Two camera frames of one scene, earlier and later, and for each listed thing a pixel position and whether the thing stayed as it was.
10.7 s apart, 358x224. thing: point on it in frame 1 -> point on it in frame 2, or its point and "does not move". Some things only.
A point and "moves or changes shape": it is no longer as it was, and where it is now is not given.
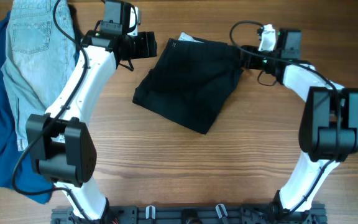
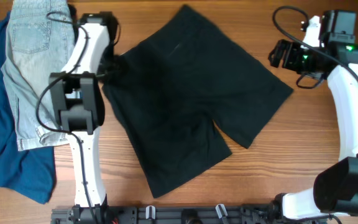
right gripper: x=247 y=56 -> x=284 y=55
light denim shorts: x=38 y=56 does not move
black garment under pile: x=78 y=32 does not move
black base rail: x=194 y=214 does not move
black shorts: x=190 y=83 moves or changes shape
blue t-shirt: x=0 y=162 does not move
